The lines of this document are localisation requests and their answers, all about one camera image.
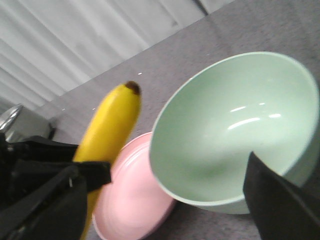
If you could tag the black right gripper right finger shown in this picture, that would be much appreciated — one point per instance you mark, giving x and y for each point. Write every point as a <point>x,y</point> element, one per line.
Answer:
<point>280,209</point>

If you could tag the grey pot with lid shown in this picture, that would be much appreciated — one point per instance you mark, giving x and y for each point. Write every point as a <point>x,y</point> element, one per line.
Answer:
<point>19,123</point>

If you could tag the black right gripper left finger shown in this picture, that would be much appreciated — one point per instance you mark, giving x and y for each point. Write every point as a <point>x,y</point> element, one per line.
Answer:
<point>43,193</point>

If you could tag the white curtain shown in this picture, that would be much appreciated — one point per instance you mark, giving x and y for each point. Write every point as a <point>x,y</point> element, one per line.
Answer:
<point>50,47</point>

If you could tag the pink plate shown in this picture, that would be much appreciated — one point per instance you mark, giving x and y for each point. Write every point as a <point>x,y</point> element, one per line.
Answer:
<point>133,205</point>

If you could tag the green bowl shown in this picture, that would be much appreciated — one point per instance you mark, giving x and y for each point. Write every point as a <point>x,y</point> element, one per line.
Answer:
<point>265,103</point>

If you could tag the yellow banana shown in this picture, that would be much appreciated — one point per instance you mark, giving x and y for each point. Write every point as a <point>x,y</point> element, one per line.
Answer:
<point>111,125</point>

